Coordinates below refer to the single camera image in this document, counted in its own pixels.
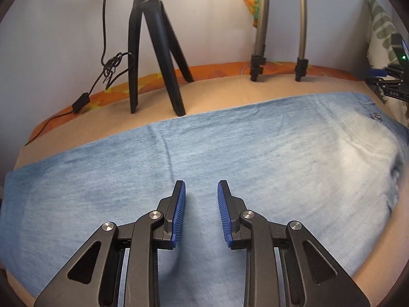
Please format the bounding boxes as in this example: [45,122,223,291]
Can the light blue denim pants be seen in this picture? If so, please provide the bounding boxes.
[1,92,408,306]

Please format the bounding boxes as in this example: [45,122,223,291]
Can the white green patterned pillow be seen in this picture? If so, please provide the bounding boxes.
[365,0,408,127]

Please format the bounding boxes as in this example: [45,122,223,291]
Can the grey metal tripod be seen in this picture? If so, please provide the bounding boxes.
[249,0,309,82]

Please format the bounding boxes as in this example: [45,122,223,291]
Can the black camera box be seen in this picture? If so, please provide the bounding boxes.
[391,33,408,68]

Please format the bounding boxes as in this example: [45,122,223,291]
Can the black cable with adapter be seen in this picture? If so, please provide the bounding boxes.
[24,0,135,146]

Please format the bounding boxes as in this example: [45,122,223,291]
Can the black camera tripod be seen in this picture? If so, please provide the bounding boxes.
[128,0,194,116]

